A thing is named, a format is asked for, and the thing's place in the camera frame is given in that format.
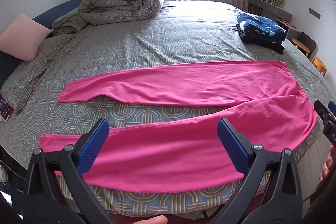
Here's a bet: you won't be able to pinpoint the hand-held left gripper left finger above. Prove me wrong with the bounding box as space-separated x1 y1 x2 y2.
22 118 116 224

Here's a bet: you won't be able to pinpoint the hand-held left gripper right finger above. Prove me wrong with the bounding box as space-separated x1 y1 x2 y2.
217 118 306 224

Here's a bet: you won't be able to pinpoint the pink pants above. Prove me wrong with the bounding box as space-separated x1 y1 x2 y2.
39 61 319 193

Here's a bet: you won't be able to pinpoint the person's right hand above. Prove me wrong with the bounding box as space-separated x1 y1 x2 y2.
319 145 336 182

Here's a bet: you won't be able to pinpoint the person's left hand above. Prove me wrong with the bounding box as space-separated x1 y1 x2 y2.
133 215 168 224

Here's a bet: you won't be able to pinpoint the wooden stool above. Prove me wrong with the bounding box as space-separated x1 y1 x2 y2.
311 56 328 77

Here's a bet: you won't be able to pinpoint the dark chair with wooden seat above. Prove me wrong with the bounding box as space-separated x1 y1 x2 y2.
291 31 317 60

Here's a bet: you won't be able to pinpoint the folded black clothing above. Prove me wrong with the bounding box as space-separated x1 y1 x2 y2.
236 23 285 54

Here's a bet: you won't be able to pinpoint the dark red card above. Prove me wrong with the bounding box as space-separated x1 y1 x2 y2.
0 94 14 122

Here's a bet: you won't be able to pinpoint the navy star print blanket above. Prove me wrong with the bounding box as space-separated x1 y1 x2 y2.
236 13 286 44

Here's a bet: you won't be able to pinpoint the dark grey pillow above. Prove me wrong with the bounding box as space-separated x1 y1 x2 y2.
51 27 77 36

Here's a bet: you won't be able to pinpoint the bed with patterned bedspread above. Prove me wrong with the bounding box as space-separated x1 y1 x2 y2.
0 0 336 215

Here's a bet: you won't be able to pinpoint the pink pillow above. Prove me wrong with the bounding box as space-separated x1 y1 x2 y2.
0 13 51 61

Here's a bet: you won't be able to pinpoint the dark blue headboard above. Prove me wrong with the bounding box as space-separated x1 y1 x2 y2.
0 0 82 88

